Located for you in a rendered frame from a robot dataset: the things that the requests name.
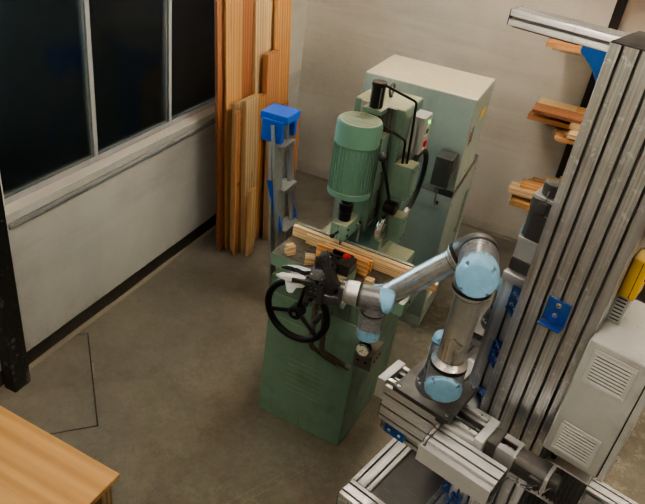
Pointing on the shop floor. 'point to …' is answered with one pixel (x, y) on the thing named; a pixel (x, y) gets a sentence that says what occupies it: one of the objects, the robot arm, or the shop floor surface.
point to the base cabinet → (318, 374)
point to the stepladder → (279, 174)
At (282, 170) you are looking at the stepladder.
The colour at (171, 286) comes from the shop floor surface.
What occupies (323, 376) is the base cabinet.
